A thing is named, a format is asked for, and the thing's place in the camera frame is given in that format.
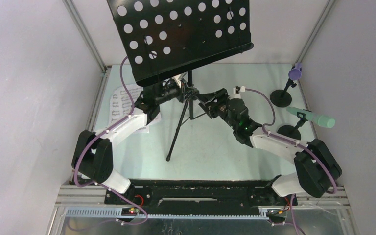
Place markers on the black round microphone stand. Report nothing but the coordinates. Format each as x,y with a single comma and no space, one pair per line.
292,131
281,98

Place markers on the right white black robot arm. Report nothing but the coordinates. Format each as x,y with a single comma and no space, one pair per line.
316,170

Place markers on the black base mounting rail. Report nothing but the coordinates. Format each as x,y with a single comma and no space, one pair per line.
207,199

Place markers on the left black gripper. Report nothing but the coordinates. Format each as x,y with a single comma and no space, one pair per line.
185,92

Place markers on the black music stand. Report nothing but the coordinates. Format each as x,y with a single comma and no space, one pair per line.
165,38

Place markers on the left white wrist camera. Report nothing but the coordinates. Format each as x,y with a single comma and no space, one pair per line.
179,79

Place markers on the green toy microphone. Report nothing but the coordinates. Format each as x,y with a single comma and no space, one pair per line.
320,120

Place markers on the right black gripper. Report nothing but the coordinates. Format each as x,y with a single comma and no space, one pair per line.
222,96

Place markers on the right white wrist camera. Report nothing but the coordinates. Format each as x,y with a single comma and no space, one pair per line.
237,91

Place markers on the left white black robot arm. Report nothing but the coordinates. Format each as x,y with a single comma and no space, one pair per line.
93,156

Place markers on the purple toy microphone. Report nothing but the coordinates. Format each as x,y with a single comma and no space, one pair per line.
296,72

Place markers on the aluminium frame rail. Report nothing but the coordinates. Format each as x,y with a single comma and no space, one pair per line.
85,34

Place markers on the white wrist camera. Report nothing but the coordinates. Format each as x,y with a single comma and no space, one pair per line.
179,79
237,91

